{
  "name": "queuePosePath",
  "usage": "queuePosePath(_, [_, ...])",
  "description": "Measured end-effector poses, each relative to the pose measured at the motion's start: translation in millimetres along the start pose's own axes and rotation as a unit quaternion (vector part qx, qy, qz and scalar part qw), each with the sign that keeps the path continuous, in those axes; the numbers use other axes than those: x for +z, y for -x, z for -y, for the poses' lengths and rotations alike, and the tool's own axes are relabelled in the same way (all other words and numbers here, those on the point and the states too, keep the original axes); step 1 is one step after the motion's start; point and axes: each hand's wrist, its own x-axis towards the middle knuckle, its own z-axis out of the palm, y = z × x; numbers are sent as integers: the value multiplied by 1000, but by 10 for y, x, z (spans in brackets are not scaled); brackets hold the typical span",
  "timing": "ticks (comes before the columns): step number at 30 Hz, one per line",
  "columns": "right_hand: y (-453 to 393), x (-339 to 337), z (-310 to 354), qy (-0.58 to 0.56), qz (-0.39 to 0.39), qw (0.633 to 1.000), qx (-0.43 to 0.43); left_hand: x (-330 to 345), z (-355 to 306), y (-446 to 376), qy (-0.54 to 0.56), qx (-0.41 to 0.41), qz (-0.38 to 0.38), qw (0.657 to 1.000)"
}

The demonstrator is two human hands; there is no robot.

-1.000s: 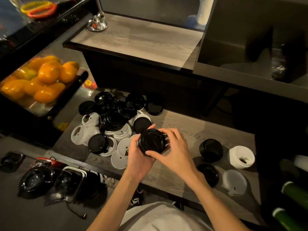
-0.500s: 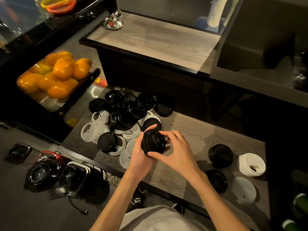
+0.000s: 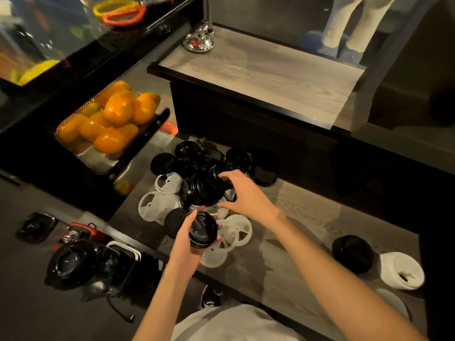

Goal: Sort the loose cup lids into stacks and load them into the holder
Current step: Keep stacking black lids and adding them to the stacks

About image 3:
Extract chrome flag stand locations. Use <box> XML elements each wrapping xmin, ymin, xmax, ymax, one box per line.
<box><xmin>182</xmin><ymin>0</ymin><xmax>215</xmax><ymax>54</ymax></box>

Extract blue stool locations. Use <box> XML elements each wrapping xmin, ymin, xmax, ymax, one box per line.
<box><xmin>302</xmin><ymin>30</ymin><xmax>351</xmax><ymax>59</ymax></box>

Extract person's left hand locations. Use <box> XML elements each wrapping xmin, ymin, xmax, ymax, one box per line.
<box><xmin>167</xmin><ymin>206</ymin><xmax>223</xmax><ymax>278</ymax></box>

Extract clear plastic lids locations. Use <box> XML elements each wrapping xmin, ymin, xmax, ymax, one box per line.
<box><xmin>375</xmin><ymin>288</ymin><xmax>411</xmax><ymax>320</ymax></box>

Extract black cable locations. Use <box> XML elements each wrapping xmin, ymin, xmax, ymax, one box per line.
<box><xmin>106</xmin><ymin>294</ymin><xmax>136</xmax><ymax>323</ymax></box>

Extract person's left forearm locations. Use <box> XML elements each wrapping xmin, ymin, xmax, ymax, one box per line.
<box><xmin>132</xmin><ymin>266</ymin><xmax>200</xmax><ymax>341</ymax></box>

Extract person's right forearm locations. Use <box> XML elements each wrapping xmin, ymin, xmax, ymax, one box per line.
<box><xmin>273</xmin><ymin>213</ymin><xmax>427</xmax><ymax>341</ymax></box>

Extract black left shoe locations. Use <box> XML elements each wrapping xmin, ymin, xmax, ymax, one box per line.
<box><xmin>200</xmin><ymin>286</ymin><xmax>225</xmax><ymax>309</ymax></box>

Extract dark metal organizer box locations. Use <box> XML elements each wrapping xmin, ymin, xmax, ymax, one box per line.
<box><xmin>332</xmin><ymin>0</ymin><xmax>455</xmax><ymax>176</ymax></box>

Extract black round cap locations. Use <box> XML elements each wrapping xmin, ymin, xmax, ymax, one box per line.
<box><xmin>16</xmin><ymin>211</ymin><xmax>59</xmax><ymax>244</ymax></box>

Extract pile of mixed cup lids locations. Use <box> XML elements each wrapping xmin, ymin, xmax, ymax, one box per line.
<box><xmin>137</xmin><ymin>140</ymin><xmax>280</xmax><ymax>269</ymax></box>

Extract pile of oranges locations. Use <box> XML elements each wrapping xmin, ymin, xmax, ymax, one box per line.
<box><xmin>56</xmin><ymin>81</ymin><xmax>161</xmax><ymax>156</ymax></box>

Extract white shirt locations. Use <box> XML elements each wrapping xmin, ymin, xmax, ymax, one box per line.
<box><xmin>170</xmin><ymin>304</ymin><xmax>306</xmax><ymax>341</ymax></box>

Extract yellow plastic ring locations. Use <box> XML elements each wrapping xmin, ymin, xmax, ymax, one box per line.
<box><xmin>93</xmin><ymin>0</ymin><xmax>140</xmax><ymax>18</ymax></box>

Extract clear juicer container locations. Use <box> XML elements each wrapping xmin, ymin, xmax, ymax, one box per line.
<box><xmin>0</xmin><ymin>0</ymin><xmax>107</xmax><ymax>86</ymax></box>

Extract orange plastic ring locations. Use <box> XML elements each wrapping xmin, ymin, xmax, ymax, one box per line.
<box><xmin>102</xmin><ymin>5</ymin><xmax>147</xmax><ymax>28</ymax></box>

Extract person's right hand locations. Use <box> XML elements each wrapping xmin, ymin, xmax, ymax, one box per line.
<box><xmin>217</xmin><ymin>169</ymin><xmax>285</xmax><ymax>230</ymax></box>

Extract stack of white lids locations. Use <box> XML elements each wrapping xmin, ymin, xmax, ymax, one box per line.
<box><xmin>378</xmin><ymin>251</ymin><xmax>426</xmax><ymax>291</ymax></box>

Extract black cup lid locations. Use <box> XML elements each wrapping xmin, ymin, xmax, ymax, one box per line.
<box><xmin>331</xmin><ymin>234</ymin><xmax>374</xmax><ymax>275</ymax></box>
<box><xmin>187</xmin><ymin>211</ymin><xmax>218</xmax><ymax>249</ymax></box>

